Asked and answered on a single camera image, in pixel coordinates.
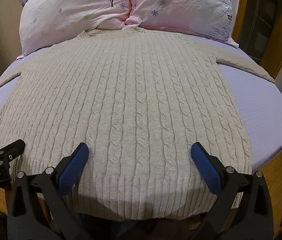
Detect wooden bed frame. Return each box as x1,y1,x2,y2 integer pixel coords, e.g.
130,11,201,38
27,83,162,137
0,152,282,222

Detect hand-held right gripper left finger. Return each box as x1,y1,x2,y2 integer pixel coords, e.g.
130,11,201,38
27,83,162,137
8,142,89,240

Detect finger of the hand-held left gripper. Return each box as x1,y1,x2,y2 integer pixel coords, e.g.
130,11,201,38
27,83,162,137
0,139,26,167

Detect wooden door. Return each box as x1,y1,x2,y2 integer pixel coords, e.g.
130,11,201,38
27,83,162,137
231,0,282,79

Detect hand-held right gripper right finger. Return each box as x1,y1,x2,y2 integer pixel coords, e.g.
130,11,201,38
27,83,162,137
190,142,274,240

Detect beige cable-knit sweater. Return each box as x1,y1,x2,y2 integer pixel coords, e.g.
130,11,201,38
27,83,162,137
0,26,276,222

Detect pink floral pillow with tree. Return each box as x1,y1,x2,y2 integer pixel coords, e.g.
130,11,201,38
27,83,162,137
19,0,134,57

